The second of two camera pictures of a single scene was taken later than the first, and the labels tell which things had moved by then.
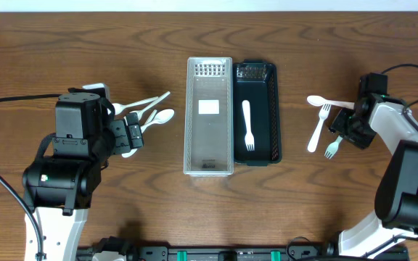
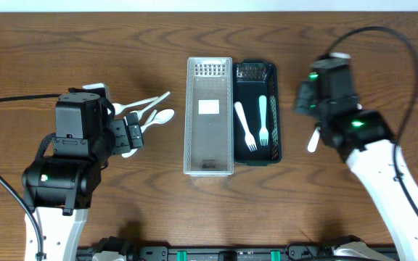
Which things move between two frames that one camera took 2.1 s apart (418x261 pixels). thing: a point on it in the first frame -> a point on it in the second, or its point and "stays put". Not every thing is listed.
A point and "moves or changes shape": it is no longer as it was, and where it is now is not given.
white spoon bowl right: x=162 y=116 stays put
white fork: x=324 y=114 stays put
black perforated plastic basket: x=256 y=80 stays put
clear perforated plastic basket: x=208 y=117 stays put
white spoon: x=139 y=112 stays put
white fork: x=249 y=138 moves or changes shape
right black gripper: x=345 y=128 -> x=304 y=98
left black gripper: x=123 y=137 stays put
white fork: x=332 y=148 -> x=263 y=133
